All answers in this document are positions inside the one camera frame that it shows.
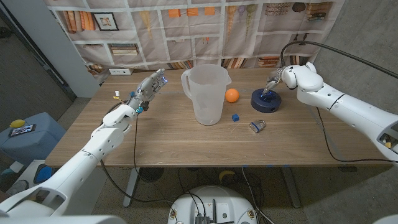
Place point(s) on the yellow banana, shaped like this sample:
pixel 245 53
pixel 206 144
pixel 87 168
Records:
pixel 226 175

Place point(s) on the translucent plastic pitcher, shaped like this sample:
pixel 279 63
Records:
pixel 206 99

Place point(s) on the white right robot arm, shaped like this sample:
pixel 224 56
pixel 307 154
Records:
pixel 342 105

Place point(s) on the grey table leg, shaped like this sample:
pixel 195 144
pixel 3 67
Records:
pixel 290 186

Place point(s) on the silver blue padlock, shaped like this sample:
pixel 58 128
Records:
pixel 256 126

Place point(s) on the small blue cube block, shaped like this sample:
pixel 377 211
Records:
pixel 235 117

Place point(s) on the printed bookshelf backdrop cloth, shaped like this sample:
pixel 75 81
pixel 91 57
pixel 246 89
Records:
pixel 186 28

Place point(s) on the white robot torso edge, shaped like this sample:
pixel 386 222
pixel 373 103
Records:
pixel 62 220

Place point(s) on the white platform with blue pads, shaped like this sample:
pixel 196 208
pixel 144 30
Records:
pixel 42 174

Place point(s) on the black round floor fan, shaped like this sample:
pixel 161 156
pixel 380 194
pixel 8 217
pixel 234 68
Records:
pixel 151 174

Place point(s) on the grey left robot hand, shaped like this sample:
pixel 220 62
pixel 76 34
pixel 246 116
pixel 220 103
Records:
pixel 149 90

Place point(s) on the dark blue pitcher lid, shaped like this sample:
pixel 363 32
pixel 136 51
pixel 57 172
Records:
pixel 264 105

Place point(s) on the black smartphone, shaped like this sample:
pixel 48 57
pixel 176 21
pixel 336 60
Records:
pixel 22 130

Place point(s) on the yellow lemon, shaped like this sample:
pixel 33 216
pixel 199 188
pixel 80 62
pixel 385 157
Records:
pixel 17 123

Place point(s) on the white table leg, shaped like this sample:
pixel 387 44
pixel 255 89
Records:
pixel 131 186

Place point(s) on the white wall power outlet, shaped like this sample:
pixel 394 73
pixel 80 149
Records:
pixel 120 71

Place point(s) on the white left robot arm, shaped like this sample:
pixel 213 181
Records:
pixel 93 149

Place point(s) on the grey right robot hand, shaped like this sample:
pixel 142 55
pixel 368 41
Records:
pixel 273 83

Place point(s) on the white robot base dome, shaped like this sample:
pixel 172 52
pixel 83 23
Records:
pixel 214 196

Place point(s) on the orange ball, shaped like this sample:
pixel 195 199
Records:
pixel 232 96

